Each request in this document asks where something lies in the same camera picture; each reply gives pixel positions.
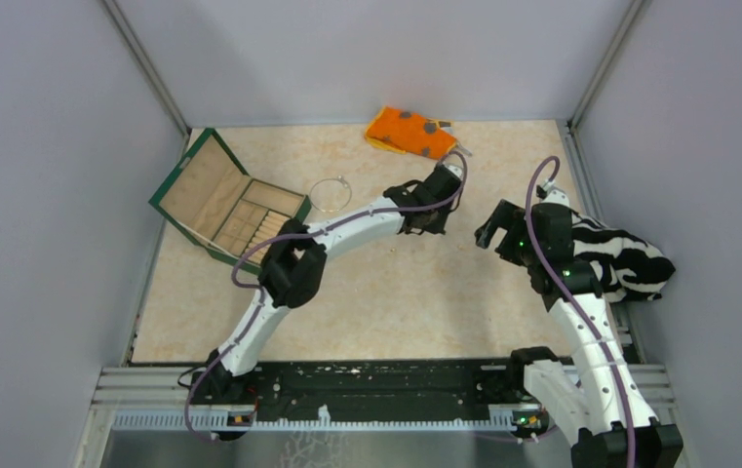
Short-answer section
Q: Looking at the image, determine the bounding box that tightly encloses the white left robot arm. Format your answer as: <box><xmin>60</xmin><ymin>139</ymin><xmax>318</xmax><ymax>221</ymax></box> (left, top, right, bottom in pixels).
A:
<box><xmin>187</xmin><ymin>162</ymin><xmax>468</xmax><ymax>405</ymax></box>

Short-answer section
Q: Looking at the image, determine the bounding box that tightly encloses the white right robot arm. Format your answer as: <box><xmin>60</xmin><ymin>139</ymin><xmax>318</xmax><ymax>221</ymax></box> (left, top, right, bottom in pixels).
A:
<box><xmin>475</xmin><ymin>189</ymin><xmax>683</xmax><ymax>467</ymax></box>

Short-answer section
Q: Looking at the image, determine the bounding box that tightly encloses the green jewelry box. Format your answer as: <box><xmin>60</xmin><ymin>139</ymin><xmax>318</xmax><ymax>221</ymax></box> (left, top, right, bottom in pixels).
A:
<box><xmin>149</xmin><ymin>128</ymin><xmax>312</xmax><ymax>266</ymax></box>

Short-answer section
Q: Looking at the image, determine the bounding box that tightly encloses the orange spotted cloth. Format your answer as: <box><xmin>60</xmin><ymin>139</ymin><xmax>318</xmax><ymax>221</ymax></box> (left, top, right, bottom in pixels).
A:
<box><xmin>363</xmin><ymin>106</ymin><xmax>471</xmax><ymax>160</ymax></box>

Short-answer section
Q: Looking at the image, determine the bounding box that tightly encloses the silver bangle with pearls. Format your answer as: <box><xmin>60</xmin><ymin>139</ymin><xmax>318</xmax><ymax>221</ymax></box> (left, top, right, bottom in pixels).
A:
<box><xmin>308</xmin><ymin>175</ymin><xmax>353</xmax><ymax>214</ymax></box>

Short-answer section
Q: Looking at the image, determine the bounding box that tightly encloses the zebra striped cloth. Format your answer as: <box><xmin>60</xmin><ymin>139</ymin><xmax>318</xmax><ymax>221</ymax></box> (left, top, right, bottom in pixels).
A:
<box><xmin>571</xmin><ymin>212</ymin><xmax>676</xmax><ymax>303</ymax></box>

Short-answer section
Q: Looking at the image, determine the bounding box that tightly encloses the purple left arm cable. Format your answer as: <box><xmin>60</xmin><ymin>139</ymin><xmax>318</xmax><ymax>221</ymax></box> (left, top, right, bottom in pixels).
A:
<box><xmin>182</xmin><ymin>151</ymin><xmax>469</xmax><ymax>443</ymax></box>

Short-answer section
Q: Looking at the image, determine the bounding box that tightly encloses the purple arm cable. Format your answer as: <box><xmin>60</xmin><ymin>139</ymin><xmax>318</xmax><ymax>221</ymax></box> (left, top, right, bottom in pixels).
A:
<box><xmin>473</xmin><ymin>155</ymin><xmax>638</xmax><ymax>468</ymax></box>
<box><xmin>182</xmin><ymin>151</ymin><xmax>469</xmax><ymax>443</ymax></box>

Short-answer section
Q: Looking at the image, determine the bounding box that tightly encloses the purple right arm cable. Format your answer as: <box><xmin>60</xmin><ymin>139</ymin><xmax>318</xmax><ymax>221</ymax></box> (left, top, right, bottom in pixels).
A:
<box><xmin>473</xmin><ymin>155</ymin><xmax>638</xmax><ymax>468</ymax></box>

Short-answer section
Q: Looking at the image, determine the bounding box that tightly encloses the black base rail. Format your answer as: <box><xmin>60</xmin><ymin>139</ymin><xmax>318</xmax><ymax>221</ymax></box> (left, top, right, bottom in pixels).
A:
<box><xmin>186</xmin><ymin>359</ymin><xmax>572</xmax><ymax>424</ymax></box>

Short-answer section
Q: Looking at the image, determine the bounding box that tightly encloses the white toothed cable strip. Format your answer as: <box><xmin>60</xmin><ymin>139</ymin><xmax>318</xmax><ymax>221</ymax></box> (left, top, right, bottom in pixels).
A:
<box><xmin>112</xmin><ymin>409</ymin><xmax>515</xmax><ymax>433</ymax></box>

